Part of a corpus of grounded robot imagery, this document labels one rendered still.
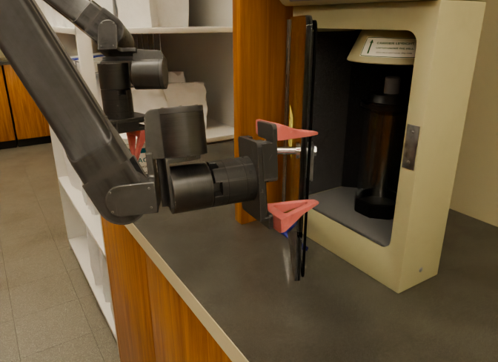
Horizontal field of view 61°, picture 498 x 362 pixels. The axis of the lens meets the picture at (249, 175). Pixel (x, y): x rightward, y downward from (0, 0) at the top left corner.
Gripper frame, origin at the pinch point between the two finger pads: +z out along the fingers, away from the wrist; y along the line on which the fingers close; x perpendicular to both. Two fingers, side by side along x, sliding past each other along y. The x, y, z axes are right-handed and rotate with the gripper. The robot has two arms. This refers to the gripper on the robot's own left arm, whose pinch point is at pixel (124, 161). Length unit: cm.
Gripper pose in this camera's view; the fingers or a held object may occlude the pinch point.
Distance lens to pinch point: 89.2
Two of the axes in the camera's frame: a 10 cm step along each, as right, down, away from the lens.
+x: -6.6, -2.2, 7.2
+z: 0.2, 9.5, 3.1
